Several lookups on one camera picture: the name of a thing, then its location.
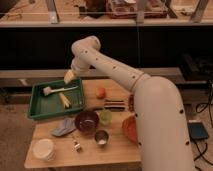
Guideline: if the yellow banana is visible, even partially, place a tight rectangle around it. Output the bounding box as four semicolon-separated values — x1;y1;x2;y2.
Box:
59;93;71;108

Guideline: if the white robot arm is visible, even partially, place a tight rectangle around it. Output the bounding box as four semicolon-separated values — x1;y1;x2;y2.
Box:
64;36;196;171

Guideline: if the purple bowl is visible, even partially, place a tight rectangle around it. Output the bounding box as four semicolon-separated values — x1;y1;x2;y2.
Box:
75;110;99;134

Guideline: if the orange bowl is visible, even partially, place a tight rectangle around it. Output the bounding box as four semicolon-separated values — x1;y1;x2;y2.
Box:
122;116;138;144

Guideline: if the green plastic tray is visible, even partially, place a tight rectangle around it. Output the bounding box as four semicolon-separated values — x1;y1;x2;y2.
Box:
27;77;85;120

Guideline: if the orange fruit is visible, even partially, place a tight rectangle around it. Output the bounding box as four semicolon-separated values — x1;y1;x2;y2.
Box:
96;87;106;99

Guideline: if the green cucumber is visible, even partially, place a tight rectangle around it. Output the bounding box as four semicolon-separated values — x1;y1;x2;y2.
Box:
87;106;104;111

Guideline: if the grey blue cloth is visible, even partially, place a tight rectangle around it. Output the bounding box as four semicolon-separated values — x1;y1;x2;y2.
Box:
51;118;76;137

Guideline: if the green cup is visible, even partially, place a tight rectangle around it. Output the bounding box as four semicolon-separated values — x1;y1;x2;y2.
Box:
99;110;112;126

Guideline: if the red grape bunch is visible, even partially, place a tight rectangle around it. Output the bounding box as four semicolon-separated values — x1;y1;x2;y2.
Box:
128;94;134;112

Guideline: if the wooden table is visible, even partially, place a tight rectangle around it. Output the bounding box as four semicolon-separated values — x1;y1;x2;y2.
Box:
23;77;143;170

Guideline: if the small metal cup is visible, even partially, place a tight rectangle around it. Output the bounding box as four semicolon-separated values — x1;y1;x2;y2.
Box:
95;130;109;146

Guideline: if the small metal clip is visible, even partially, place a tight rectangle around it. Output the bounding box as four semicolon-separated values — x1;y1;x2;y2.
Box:
73;138;82;153

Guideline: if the white plate stack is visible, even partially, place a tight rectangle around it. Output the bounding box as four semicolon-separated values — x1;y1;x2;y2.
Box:
33;139;55;161

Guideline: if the black foot pedal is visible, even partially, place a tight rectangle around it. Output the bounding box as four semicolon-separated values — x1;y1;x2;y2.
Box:
188;122;209;140

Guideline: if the black cable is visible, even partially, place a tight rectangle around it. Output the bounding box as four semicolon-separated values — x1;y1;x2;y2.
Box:
193;79;213;171

